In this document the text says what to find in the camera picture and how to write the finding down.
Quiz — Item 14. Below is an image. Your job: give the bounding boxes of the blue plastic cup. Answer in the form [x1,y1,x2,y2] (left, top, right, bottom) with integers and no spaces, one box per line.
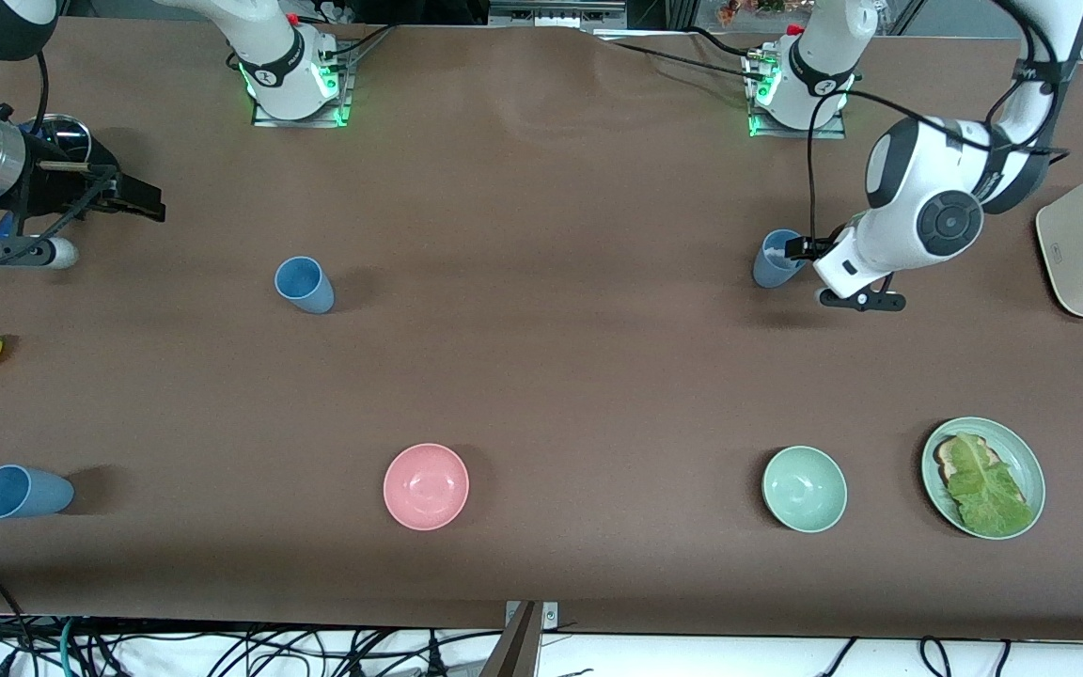
[275,256,336,315]
[0,464,75,520]
[752,228,810,290]

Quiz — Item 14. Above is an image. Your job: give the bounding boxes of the glass lid blue knob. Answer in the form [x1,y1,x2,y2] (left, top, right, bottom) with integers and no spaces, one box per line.
[31,115,93,165]

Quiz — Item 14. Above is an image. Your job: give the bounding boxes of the toasted bread slice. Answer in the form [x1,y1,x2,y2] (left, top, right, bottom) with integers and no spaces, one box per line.
[934,434,1028,505]

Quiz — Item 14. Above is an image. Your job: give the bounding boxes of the pale green bowl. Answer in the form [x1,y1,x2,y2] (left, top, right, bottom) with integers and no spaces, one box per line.
[761,445,849,534]

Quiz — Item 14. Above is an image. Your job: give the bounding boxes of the orange decorative items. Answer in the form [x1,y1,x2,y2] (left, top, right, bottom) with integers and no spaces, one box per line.
[715,0,789,20]

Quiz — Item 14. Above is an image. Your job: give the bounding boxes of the pale green plate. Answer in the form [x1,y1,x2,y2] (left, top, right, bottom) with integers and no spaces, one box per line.
[920,417,1046,541]

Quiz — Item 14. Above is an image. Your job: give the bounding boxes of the green lettuce leaf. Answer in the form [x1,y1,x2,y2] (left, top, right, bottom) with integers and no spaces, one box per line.
[946,433,1036,537]

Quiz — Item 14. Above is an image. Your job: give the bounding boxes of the white power strip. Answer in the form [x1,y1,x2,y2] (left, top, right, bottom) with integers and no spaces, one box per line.
[490,0,629,29]

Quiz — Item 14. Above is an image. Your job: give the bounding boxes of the pink bowl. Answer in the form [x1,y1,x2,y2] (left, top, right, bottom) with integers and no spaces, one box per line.
[383,443,470,531]

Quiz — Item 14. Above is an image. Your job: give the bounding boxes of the black pot blue handle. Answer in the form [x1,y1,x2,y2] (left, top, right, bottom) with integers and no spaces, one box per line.
[0,139,119,278]

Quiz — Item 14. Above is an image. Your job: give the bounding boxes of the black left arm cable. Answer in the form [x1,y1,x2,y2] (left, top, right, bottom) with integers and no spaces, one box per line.
[805,0,1069,247]

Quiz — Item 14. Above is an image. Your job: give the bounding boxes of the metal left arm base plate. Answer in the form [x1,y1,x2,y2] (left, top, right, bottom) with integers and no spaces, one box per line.
[745,47,849,140]

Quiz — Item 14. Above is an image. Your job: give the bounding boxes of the black base cable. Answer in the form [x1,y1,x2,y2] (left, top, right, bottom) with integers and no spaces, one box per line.
[609,41,755,80]
[687,26,761,59]
[316,21,403,59]

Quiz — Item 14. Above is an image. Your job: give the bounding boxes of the silver table bracket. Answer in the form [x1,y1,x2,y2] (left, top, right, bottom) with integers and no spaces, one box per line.
[504,602,560,631]

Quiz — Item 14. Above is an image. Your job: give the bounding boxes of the dark metal post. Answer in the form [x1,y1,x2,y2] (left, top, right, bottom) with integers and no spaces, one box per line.
[478,604,542,677]

